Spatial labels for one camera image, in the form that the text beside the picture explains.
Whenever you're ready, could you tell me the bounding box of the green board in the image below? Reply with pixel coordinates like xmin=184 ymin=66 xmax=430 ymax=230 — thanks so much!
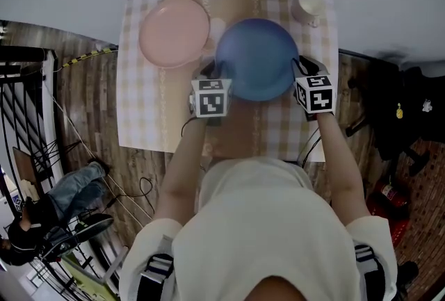
xmin=62 ymin=254 xmax=119 ymax=301

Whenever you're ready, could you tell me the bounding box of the red extinguisher box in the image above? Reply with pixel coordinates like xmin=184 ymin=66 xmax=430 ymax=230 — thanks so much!
xmin=368 ymin=202 xmax=412 ymax=249

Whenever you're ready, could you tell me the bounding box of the checkered beige tablecloth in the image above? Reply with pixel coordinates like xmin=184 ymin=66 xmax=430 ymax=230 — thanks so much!
xmin=116 ymin=0 xmax=340 ymax=163

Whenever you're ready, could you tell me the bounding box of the person's left forearm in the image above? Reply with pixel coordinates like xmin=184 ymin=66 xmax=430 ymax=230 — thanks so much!
xmin=152 ymin=117 xmax=209 ymax=224

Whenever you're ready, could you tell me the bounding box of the dark stair railing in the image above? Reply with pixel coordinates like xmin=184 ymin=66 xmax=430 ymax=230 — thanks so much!
xmin=0 ymin=45 xmax=119 ymax=301

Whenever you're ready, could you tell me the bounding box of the black floor cable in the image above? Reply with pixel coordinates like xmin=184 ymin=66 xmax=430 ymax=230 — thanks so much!
xmin=107 ymin=177 xmax=156 ymax=220

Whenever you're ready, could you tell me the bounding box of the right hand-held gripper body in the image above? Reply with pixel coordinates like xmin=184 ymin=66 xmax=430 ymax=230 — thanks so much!
xmin=293 ymin=73 xmax=338 ymax=123

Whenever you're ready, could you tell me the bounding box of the black white harness strap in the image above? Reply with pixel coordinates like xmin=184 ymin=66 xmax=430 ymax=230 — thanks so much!
xmin=354 ymin=244 xmax=385 ymax=301
xmin=138 ymin=253 xmax=175 ymax=301

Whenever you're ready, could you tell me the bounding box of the white rope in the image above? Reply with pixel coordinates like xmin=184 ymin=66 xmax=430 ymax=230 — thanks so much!
xmin=44 ymin=83 xmax=154 ymax=220

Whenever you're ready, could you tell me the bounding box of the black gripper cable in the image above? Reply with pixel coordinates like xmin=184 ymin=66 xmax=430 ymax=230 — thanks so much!
xmin=180 ymin=116 xmax=197 ymax=139
xmin=298 ymin=127 xmax=323 ymax=168

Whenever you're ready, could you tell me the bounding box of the person's right forearm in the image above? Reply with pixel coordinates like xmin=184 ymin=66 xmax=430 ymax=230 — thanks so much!
xmin=314 ymin=113 xmax=371 ymax=224

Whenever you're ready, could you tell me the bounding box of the red fire extinguisher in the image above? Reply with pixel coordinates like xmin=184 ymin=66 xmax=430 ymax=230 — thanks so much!
xmin=377 ymin=183 xmax=408 ymax=207

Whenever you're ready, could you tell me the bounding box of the blue plate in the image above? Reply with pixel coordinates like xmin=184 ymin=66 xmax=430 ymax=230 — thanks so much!
xmin=215 ymin=17 xmax=300 ymax=102

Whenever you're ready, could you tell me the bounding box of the white cup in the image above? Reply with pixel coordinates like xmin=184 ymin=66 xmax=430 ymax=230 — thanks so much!
xmin=291 ymin=0 xmax=327 ymax=29

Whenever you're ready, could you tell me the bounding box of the cream shirt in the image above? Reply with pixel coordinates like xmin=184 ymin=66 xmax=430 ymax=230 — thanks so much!
xmin=118 ymin=156 xmax=399 ymax=301

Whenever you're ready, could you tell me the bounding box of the yellow black striped tape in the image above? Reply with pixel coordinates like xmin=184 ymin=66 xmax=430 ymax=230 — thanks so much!
xmin=62 ymin=47 xmax=118 ymax=67

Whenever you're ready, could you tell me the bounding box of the pink plate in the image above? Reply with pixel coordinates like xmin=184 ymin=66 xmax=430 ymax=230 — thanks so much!
xmin=138 ymin=0 xmax=211 ymax=70

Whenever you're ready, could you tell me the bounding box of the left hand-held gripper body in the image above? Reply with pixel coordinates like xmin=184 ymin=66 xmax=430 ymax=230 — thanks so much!
xmin=188 ymin=76 xmax=233 ymax=127

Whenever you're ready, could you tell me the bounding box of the brown wooden board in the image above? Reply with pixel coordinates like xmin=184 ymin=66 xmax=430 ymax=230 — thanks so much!
xmin=12 ymin=146 xmax=46 ymax=196

